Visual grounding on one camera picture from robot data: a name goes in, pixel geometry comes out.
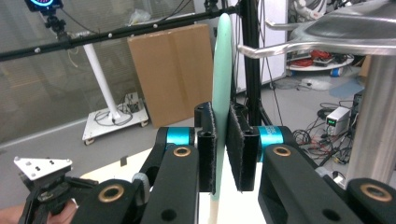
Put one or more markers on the camera with lit screen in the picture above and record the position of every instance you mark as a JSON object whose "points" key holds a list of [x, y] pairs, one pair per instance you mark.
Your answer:
{"points": [[43, 4]]}

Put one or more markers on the white box with green display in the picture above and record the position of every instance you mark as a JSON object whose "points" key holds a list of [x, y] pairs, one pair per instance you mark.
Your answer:
{"points": [[337, 119]]}

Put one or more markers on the black upright frame post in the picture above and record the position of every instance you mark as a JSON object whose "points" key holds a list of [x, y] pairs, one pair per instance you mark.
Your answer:
{"points": [[251, 62]]}

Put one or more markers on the white round platform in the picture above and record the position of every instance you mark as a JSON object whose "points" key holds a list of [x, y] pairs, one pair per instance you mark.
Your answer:
{"points": [[327, 66]]}

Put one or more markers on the silver metal rack stand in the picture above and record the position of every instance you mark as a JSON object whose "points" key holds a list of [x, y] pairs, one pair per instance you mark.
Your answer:
{"points": [[370, 124]]}

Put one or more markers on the brown cardboard sheet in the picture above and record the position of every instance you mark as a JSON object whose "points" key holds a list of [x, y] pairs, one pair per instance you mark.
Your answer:
{"points": [[171, 74]]}

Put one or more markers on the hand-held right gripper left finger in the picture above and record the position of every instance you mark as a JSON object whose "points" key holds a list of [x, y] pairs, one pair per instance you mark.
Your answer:
{"points": [[207, 155]]}

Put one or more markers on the long black crossbar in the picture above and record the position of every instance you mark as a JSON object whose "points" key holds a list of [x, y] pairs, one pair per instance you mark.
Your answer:
{"points": [[124, 31]]}

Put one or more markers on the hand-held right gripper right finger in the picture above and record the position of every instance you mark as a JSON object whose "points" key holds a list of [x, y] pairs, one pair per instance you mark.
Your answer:
{"points": [[243, 155]]}

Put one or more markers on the white pole on wheeled base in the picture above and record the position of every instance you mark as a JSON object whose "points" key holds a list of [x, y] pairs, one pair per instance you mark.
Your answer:
{"points": [[102, 90]]}

